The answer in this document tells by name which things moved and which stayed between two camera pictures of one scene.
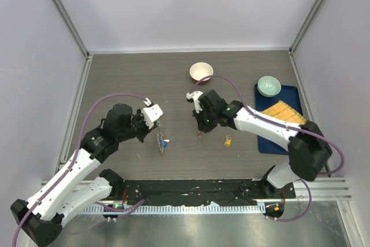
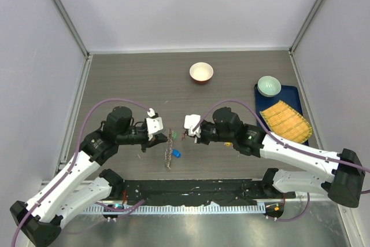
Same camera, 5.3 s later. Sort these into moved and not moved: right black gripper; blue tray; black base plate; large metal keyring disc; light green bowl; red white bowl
Moved: right black gripper; large metal keyring disc
Not moved: black base plate; red white bowl; blue tray; light green bowl
